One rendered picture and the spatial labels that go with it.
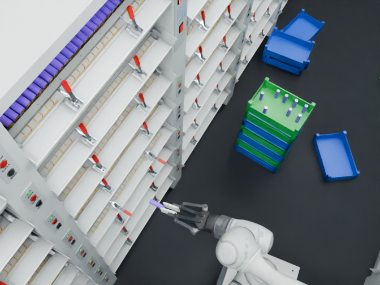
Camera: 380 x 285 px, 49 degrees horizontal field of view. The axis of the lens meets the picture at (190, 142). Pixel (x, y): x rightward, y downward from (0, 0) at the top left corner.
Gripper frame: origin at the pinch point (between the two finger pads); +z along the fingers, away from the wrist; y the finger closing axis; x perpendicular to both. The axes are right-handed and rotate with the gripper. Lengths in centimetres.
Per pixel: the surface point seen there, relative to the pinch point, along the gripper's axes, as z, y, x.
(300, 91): -13, -145, 75
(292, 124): -25, -82, 34
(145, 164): 20.7, -16.1, 0.7
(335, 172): -49, -96, 89
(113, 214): 22.7, 9.0, 2.7
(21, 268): 18, 47, -35
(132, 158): 16.3, -7.6, -17.8
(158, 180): 31, -29, 38
